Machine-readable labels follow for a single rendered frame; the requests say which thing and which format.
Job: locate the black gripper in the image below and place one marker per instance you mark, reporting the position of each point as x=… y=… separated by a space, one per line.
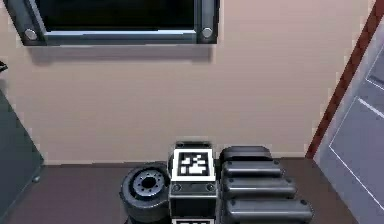
x=143 y=193

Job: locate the dark grey cabinet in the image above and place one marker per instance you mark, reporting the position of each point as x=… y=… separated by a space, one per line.
x=15 y=153

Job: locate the grey panelled room door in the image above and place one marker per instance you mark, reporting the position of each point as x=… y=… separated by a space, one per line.
x=356 y=140

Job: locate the black wall television set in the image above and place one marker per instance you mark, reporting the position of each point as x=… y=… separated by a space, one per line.
x=113 y=16

